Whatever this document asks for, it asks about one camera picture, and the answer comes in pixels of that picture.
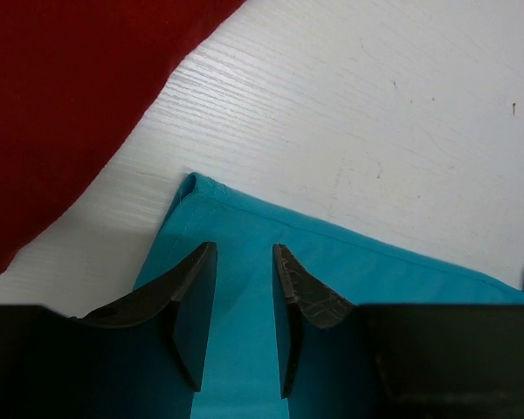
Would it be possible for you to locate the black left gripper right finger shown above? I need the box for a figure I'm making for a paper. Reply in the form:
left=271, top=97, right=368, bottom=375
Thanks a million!
left=272, top=244, right=524, bottom=418

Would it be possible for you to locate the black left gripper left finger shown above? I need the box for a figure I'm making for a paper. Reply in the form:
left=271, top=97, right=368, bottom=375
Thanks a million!
left=0, top=242, right=217, bottom=418

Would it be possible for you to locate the teal t shirt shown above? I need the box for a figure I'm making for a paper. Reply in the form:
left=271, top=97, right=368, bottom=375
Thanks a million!
left=136, top=173, right=524, bottom=418

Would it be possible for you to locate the red t shirt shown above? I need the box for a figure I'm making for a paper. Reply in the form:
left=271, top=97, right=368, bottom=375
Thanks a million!
left=0, top=1, right=239, bottom=274

